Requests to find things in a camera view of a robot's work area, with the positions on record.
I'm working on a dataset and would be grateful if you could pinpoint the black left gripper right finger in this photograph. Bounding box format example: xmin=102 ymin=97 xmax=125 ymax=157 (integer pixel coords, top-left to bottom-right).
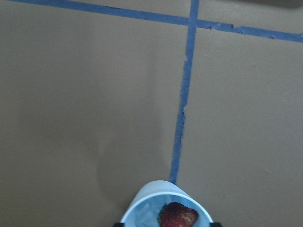
xmin=209 ymin=222 xmax=222 ymax=227

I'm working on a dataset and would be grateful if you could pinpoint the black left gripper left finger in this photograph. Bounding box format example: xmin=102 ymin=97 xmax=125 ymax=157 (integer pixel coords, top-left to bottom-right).
xmin=113 ymin=222 xmax=124 ymax=227

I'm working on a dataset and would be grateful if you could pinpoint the red strawberry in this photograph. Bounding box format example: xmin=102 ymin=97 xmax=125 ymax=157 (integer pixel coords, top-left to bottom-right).
xmin=157 ymin=202 xmax=199 ymax=227

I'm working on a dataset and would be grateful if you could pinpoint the light blue plastic cup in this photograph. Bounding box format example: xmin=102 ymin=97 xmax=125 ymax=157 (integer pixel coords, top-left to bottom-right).
xmin=121 ymin=180 xmax=213 ymax=227

